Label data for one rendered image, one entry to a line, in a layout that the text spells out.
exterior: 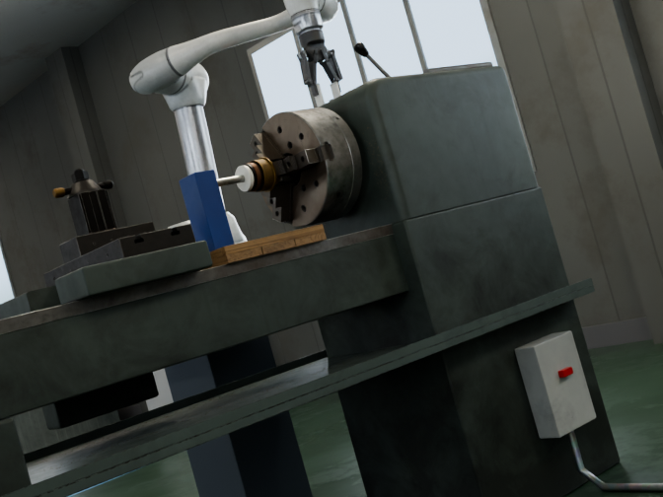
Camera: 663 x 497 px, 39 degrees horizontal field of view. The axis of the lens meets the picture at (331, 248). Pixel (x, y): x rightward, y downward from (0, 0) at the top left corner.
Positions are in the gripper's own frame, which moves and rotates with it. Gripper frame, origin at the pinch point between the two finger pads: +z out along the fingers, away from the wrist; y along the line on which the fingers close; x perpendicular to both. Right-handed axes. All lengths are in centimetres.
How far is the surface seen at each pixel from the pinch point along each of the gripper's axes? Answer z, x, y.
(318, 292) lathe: 56, 29, 46
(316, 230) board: 41, 30, 43
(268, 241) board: 41, 30, 58
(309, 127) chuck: 14.0, 24.9, 31.7
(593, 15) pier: -38, -45, -227
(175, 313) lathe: 51, 29, 86
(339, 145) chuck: 20.4, 27.7, 25.6
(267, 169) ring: 21.5, 16.1, 41.7
